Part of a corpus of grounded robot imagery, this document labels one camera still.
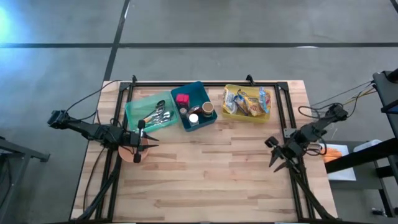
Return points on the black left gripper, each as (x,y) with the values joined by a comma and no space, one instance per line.
(136,143)

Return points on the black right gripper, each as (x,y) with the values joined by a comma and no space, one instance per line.
(292,149)

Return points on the silver cutlery pile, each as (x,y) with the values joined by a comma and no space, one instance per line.
(150,118)

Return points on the thin silver metal utensil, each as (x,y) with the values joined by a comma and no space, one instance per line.
(167,116)

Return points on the bagel seasoning jar white lid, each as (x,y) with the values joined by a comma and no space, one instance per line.
(193,118)

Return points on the yellow creamy chicken ramen packet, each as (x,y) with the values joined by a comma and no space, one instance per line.
(252,105)

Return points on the brown cup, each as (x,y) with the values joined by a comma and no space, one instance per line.
(207,109)

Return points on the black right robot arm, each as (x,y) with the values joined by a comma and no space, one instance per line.
(314,129)

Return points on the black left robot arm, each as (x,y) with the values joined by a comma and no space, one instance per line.
(93,130)

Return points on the orange plastic bowl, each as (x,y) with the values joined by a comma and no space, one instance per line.
(126,155)

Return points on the teal translucent plastic bin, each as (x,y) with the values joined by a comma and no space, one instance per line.
(140,105)

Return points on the small jar grey lid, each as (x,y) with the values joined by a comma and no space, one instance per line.
(183,111)

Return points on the orange cloth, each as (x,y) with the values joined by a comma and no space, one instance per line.
(332,154)

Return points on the yellow translucent plastic bin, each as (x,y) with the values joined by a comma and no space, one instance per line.
(245,118)

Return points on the white paper sheet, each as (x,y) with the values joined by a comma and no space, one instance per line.
(342,172)

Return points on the blue plastic bin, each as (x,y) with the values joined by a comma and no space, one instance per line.
(199,91)

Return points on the black equipment stand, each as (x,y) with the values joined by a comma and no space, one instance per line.
(357,158)

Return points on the white plastic container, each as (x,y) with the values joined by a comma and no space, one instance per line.
(367,145)

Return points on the grey metal stand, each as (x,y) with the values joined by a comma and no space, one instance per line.
(18,151)

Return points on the silver corner bracket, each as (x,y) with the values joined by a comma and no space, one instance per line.
(287,133)

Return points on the black aluminium table frame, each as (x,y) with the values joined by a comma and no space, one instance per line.
(217,84)

